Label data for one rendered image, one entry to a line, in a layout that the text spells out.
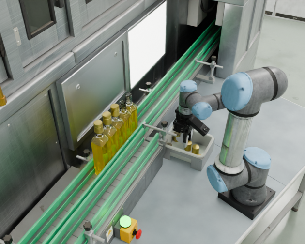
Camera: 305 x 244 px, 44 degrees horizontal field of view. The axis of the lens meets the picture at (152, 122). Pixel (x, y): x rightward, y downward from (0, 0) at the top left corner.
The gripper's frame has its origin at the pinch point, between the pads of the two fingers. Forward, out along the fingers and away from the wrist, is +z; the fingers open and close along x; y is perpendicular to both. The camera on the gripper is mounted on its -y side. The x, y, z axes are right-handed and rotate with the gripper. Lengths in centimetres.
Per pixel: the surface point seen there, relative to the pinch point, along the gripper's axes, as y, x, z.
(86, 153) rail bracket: 26, 45, -20
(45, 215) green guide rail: 24, 74, -16
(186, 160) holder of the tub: -3.3, 9.2, 1.9
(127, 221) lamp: 1, 56, -5
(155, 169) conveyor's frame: 6.4, 22.2, 0.9
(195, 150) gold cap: -5.0, 2.5, 0.1
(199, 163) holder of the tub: -10.2, 9.3, 0.8
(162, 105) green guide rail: 18.7, -8.8, -11.2
